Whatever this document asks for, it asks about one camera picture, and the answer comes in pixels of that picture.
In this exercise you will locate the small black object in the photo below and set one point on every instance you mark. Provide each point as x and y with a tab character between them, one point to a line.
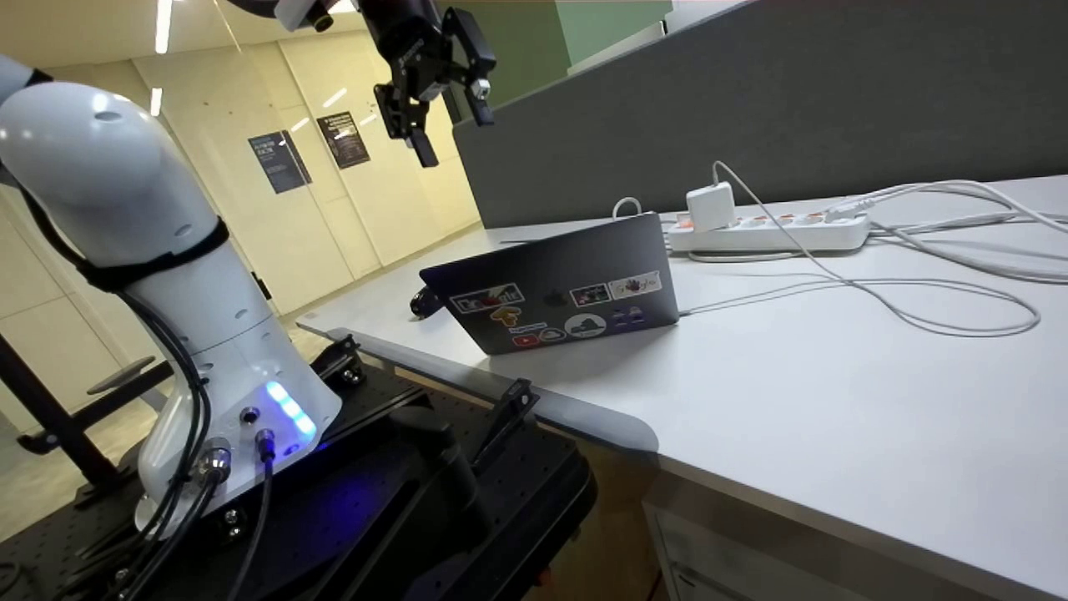
424	302

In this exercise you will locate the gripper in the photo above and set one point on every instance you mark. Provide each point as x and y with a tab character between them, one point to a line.
409	37

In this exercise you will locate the grey laptop with stickers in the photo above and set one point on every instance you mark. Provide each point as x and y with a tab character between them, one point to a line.
567	275

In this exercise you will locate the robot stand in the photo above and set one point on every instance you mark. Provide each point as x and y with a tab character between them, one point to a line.
400	517

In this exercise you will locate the black clamp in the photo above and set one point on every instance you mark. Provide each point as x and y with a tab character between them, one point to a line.
342	359
509	413

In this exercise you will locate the white power adapter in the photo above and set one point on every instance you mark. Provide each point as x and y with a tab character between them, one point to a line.
710	206

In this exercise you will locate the dark wall poster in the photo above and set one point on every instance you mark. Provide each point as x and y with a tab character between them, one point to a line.
278	162
343	139

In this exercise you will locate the white power strip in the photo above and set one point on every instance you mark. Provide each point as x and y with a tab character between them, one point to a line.
776	235

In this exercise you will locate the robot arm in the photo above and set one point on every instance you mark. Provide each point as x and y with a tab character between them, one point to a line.
167	284

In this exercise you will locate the grey partition panel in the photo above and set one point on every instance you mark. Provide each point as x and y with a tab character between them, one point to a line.
793	92

